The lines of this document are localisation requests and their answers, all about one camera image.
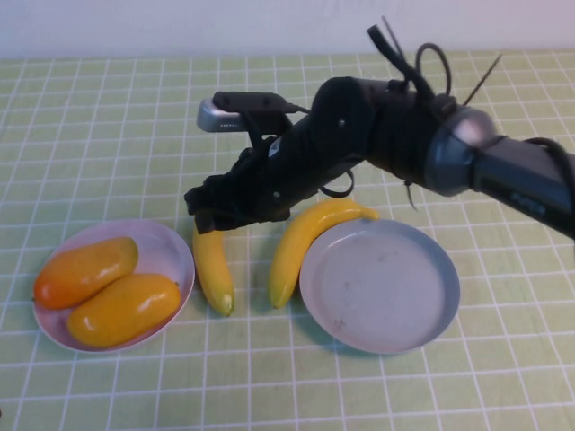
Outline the blue-grey round plate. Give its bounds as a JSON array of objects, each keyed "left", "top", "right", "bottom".
[{"left": 298, "top": 218, "right": 461, "bottom": 356}]

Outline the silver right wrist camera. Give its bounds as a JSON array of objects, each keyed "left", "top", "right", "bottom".
[{"left": 196, "top": 92, "right": 292, "bottom": 136}]

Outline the yellow-orange mango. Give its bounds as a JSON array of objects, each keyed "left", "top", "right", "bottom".
[{"left": 66, "top": 273, "right": 181, "bottom": 349}]

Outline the orange mango with reddish end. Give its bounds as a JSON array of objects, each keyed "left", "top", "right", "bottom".
[{"left": 33, "top": 236, "right": 139, "bottom": 311}]

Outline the green checked tablecloth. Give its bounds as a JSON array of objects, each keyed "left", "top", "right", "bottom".
[{"left": 0, "top": 49, "right": 575, "bottom": 431}]

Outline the slightly curved yellow banana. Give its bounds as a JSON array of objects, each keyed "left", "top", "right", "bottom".
[{"left": 191, "top": 224, "right": 235, "bottom": 318}]

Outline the pink round plate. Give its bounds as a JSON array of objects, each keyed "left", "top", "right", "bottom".
[{"left": 31, "top": 218, "right": 196, "bottom": 355}]

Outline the strongly curved yellow banana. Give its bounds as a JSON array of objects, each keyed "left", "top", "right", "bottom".
[{"left": 268, "top": 198, "right": 381, "bottom": 310}]

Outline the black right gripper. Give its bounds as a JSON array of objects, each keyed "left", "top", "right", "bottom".
[{"left": 183, "top": 115, "right": 363, "bottom": 236}]

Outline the black zip tie loop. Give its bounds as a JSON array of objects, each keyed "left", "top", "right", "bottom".
[{"left": 415, "top": 42, "right": 452, "bottom": 98}]

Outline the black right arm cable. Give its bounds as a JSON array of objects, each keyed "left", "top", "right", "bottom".
[{"left": 366, "top": 24, "right": 575, "bottom": 189}]

